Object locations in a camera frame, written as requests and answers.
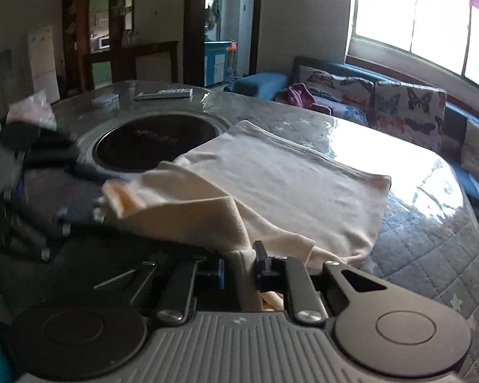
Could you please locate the cream knit sweater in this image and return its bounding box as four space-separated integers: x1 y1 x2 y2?
93 121 391 311

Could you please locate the pink plastic bag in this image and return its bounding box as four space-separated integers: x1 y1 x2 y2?
6 90 58 131

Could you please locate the round black induction cooktop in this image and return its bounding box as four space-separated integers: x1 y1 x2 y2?
78 111 230 178

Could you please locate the small teal packet on table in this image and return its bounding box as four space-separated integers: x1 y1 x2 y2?
91 94 119 107

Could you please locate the grey quilted star tablecloth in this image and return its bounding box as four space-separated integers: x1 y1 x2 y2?
54 81 479 382

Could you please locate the white refrigerator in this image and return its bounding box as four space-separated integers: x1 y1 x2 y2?
27 27 60 104

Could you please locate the grey remote on table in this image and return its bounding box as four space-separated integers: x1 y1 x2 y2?
134 88 193 100

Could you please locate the dark wooden shelf divider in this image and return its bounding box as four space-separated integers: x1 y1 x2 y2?
58 0 179 97

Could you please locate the blue cabinet in doorway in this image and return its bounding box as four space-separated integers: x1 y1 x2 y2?
204 41 237 87

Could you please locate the blue corner sofa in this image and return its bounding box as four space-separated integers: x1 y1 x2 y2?
225 56 479 221

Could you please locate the large butterfly print pillow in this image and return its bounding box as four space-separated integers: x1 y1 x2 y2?
374 81 447 153

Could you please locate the low butterfly print pillow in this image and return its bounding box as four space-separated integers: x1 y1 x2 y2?
294 66 376 128

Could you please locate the purple crumpled garment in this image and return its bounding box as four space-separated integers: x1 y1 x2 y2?
274 83 332 116

